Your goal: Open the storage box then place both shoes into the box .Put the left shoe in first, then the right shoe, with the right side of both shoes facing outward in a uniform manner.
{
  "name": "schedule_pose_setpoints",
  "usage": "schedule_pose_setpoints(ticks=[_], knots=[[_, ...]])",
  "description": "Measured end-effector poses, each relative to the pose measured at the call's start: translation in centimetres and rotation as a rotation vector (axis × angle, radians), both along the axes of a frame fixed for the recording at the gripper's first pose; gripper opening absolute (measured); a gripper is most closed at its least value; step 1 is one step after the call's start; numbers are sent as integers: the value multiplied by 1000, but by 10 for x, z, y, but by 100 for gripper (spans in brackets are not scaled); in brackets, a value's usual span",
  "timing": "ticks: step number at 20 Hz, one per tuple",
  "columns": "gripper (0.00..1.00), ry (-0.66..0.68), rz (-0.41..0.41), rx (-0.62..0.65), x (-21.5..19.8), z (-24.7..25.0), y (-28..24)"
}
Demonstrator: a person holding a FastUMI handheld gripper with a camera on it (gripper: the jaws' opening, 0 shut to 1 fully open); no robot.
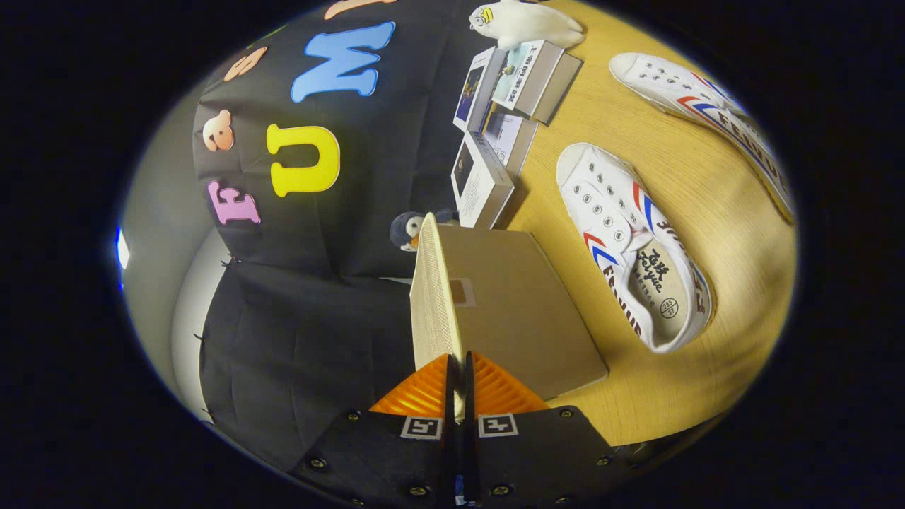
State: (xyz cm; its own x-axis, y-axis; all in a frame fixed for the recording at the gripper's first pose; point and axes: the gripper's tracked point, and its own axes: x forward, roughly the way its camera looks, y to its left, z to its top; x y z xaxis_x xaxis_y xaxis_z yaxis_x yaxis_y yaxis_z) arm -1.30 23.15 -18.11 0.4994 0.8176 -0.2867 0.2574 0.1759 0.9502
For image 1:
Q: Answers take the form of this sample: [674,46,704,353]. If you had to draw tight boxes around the thick dark-edged book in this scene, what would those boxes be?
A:
[534,53,584,126]

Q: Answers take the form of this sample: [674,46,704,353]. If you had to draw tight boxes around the white text cover book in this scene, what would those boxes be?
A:
[483,110,539,177]

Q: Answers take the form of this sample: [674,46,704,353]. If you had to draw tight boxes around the grey penguin plush toy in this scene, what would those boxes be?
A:
[390,207,460,252]

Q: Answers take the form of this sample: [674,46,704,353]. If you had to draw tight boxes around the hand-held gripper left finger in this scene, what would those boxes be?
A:
[290,351,464,509]

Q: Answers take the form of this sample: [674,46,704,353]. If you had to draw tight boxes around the portrait cover white book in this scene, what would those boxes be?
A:
[451,131,515,230]

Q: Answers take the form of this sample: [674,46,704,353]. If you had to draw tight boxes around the white canvas shoe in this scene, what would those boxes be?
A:
[556,143,715,354]
[609,52,796,223]

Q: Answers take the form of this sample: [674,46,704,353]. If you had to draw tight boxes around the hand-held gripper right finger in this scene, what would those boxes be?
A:
[463,350,630,506]

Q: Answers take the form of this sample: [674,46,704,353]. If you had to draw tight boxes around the pale blue cover book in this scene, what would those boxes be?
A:
[491,40,566,117]

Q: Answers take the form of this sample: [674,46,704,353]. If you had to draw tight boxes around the beige fabric storage box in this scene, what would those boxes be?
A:
[409,212,610,411]

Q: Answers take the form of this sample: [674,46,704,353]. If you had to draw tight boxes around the white duck plush toy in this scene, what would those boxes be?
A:
[469,0,586,50]

